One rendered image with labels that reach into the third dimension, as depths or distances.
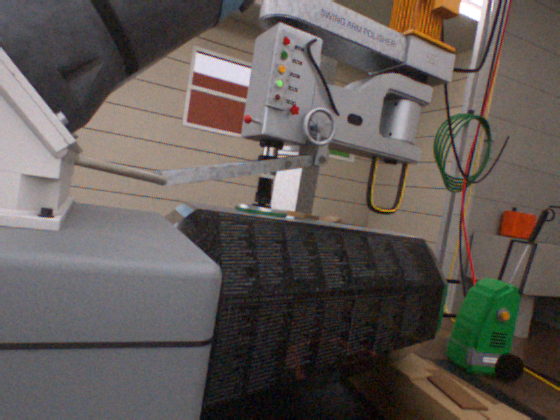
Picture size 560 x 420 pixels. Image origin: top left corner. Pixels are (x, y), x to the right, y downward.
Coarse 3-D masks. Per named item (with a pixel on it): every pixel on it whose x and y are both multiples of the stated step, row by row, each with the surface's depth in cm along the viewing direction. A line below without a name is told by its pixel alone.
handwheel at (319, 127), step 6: (318, 108) 152; (324, 108) 154; (312, 114) 151; (330, 114) 155; (306, 120) 150; (312, 120) 152; (330, 120) 156; (306, 126) 151; (312, 126) 157; (318, 126) 152; (324, 126) 154; (306, 132) 151; (318, 132) 154; (330, 132) 158; (306, 138) 152; (312, 138) 153; (318, 138) 154; (330, 138) 156; (318, 144) 154; (324, 144) 155
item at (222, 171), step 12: (288, 156) 173; (300, 156) 163; (312, 156) 165; (192, 168) 153; (204, 168) 144; (216, 168) 146; (228, 168) 149; (240, 168) 151; (252, 168) 153; (264, 168) 156; (276, 168) 158; (288, 168) 161; (168, 180) 139; (180, 180) 141; (192, 180) 143; (204, 180) 145
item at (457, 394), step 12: (408, 360) 180; (408, 372) 166; (420, 372) 168; (432, 372) 171; (444, 384) 161; (456, 384) 163; (456, 396) 152; (468, 396) 154; (468, 408) 145; (480, 408) 146
